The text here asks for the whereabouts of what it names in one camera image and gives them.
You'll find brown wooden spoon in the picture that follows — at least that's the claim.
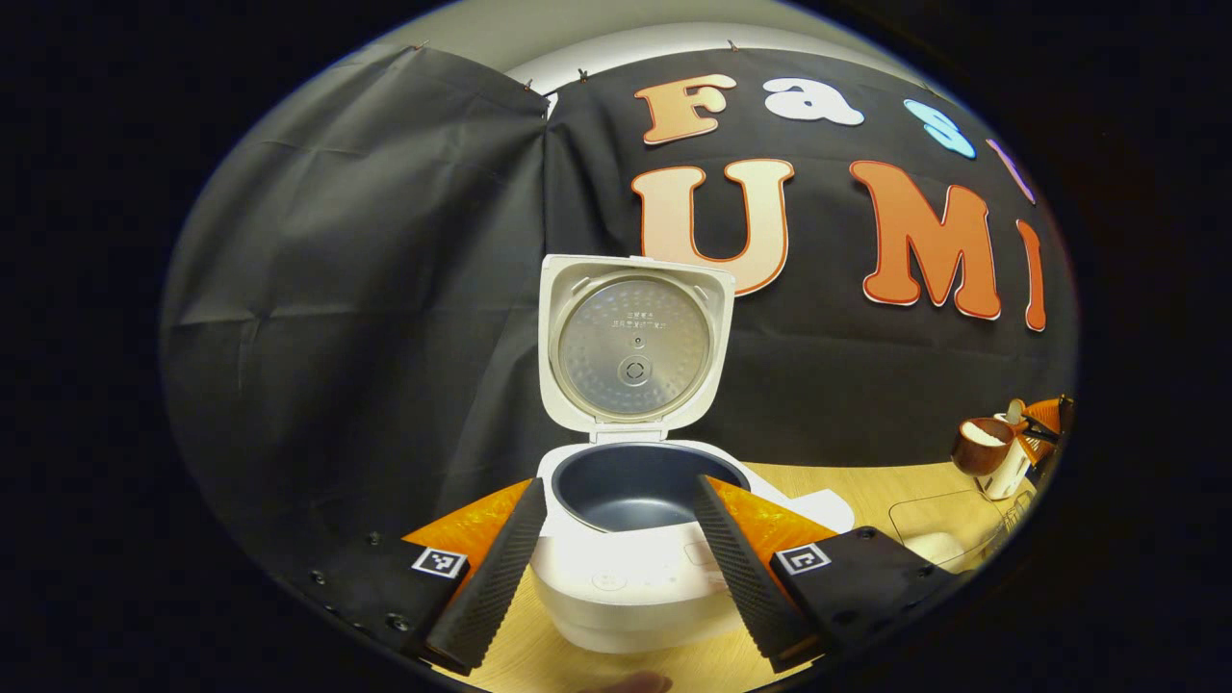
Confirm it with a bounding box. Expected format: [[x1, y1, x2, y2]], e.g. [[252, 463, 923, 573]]
[[951, 417, 1021, 477]]

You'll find metal wire chopstick holder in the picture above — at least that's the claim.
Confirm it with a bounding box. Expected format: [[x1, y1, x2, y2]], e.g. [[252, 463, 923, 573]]
[[1001, 491, 1037, 542]]

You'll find clear plastic box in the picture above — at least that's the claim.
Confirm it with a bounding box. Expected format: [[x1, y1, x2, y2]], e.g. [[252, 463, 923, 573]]
[[887, 489, 1021, 575]]

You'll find white rice cooker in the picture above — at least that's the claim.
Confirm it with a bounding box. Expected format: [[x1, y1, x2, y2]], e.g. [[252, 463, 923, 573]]
[[529, 255, 856, 655]]

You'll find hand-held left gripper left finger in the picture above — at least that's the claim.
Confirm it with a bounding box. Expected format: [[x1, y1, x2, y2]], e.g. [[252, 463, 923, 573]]
[[308, 476, 548, 677]]

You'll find white toaster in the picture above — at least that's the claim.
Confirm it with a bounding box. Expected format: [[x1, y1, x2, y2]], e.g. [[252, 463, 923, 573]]
[[977, 414, 1039, 501]]

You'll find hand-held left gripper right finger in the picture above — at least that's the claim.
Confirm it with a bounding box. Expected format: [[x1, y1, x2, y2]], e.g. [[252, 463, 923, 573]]
[[693, 474, 954, 675]]

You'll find black backdrop cloth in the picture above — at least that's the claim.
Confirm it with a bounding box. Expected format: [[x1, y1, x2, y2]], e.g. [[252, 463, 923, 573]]
[[159, 43, 1079, 578]]

